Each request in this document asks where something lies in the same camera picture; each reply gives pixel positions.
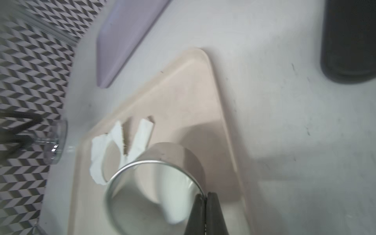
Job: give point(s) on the black handled metal scraper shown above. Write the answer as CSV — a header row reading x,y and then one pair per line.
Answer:
x,y
348,49

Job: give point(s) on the white dough ball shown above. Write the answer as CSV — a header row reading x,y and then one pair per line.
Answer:
x,y
110,146

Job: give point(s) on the beige plastic tray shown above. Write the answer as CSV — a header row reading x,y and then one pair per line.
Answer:
x,y
184,103

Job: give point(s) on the purple plastic tray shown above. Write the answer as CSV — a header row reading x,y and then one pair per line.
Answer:
x,y
124,28

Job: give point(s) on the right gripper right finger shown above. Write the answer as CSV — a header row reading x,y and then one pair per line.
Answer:
x,y
215,223

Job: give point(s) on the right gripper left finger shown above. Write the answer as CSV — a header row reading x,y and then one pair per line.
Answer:
x,y
197,221

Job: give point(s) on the round cut dough wrapper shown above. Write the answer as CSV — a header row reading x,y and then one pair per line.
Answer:
x,y
170,189

